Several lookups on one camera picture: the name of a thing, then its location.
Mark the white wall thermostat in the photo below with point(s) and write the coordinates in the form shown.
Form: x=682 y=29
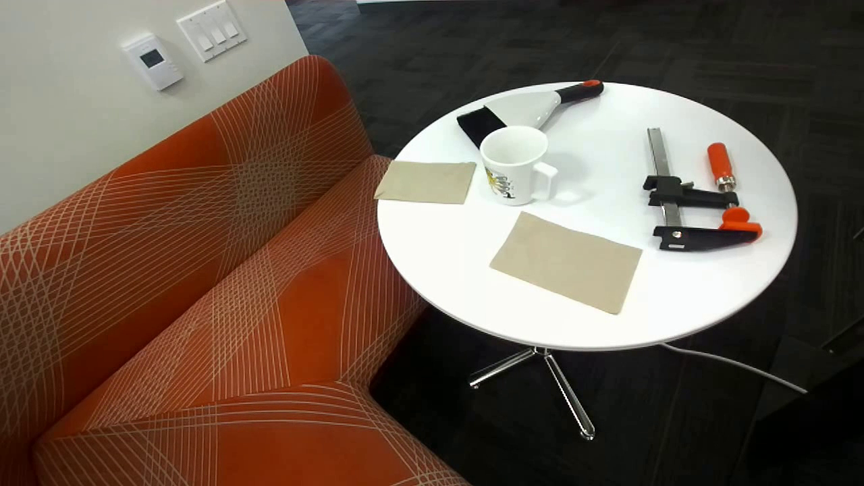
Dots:
x=151 y=59

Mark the orange black bar clamp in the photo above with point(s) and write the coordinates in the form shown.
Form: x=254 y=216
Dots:
x=669 y=189

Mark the orange patterned sofa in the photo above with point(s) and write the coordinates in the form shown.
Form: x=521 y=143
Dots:
x=179 y=298

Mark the small beige paper napkin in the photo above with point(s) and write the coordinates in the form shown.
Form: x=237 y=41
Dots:
x=428 y=182

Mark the white printed mug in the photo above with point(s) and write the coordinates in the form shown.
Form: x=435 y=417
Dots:
x=514 y=166

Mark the chrome table base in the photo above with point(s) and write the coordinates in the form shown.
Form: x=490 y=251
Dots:
x=567 y=394

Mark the white light switch plate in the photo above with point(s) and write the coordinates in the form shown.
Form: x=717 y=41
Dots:
x=212 y=27

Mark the large beige paper napkin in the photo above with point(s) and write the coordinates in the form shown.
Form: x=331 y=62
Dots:
x=567 y=262

